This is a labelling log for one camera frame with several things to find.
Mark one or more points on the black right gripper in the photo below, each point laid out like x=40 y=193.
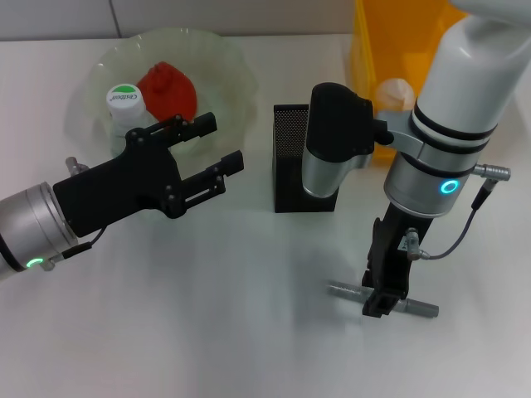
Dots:
x=394 y=248

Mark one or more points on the white paper ball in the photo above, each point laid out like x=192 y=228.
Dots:
x=392 y=93

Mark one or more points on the red object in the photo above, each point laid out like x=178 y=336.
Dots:
x=170 y=95

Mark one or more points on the black mesh pen holder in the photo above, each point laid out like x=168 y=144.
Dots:
x=290 y=132

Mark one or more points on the yellow plastic bin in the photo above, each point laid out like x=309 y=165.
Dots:
x=394 y=41

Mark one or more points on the clear water bottle green label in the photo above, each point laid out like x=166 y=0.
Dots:
x=122 y=101

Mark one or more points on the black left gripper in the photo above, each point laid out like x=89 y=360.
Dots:
x=116 y=186

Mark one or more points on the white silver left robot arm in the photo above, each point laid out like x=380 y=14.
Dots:
x=29 y=228

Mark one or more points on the wavy green glass fruit plate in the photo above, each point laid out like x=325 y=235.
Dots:
x=224 y=83

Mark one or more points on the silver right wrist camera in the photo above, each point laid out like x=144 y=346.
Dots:
x=336 y=132

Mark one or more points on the grey marker pen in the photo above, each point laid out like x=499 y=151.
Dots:
x=344 y=288

